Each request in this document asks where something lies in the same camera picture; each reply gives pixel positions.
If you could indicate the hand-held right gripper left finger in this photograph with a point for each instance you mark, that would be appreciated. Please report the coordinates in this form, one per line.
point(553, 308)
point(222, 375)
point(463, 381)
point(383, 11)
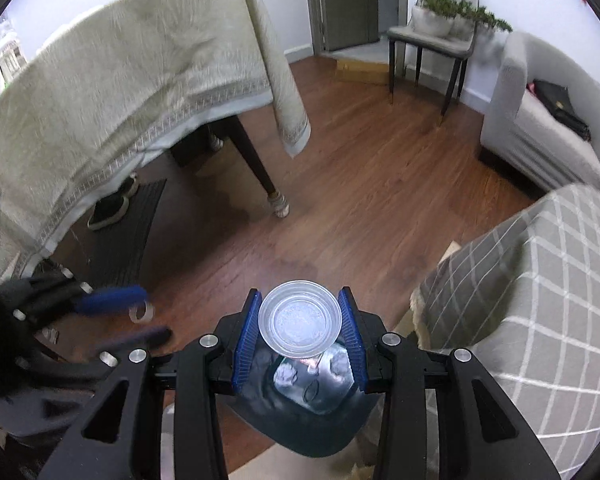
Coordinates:
point(245, 345)

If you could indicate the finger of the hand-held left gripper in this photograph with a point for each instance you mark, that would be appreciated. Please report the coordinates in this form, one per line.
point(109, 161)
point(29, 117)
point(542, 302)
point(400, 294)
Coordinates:
point(110, 300)
point(145, 336)

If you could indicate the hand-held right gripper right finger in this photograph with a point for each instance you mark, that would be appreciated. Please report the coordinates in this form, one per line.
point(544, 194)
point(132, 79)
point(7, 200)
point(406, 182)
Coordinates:
point(352, 345)

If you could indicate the clear plastic lid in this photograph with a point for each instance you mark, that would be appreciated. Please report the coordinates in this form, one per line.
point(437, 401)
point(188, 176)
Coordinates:
point(300, 317)

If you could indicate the dark trash bin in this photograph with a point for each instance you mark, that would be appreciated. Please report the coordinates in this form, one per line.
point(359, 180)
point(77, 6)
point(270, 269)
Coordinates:
point(305, 430)

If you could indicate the black floor mat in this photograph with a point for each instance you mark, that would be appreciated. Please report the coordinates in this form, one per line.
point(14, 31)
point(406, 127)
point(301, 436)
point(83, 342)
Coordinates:
point(130, 245)

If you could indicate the black sneaker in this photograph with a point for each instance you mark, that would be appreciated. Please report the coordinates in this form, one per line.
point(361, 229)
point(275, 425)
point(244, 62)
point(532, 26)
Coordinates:
point(107, 212)
point(128, 186)

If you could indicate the dark wooden table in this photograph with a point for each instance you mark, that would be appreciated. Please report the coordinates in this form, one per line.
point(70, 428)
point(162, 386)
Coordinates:
point(252, 160)

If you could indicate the grey checked tablecloth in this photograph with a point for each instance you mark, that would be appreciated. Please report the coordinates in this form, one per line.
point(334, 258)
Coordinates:
point(530, 285)

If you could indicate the beige patterned tablecloth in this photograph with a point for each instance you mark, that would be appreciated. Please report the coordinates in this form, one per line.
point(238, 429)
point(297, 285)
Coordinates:
point(130, 60)

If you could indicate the grey armchair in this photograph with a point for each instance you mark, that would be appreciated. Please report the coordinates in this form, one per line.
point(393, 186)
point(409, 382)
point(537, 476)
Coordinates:
point(545, 150)

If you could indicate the clear plastic bottle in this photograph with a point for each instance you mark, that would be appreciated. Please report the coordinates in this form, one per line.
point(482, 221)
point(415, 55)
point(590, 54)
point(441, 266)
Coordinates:
point(7, 45)

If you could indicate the low wooden step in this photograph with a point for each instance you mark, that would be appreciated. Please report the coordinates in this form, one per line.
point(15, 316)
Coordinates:
point(362, 67)

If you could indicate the black handbag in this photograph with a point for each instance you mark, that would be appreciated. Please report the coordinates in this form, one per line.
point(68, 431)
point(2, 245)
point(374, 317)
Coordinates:
point(560, 105)

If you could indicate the potted plant in white pot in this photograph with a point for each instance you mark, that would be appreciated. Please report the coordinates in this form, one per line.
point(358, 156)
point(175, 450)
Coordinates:
point(430, 22)
point(480, 15)

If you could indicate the grey door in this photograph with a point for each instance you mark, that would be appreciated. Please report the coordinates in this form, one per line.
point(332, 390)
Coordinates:
point(345, 5)

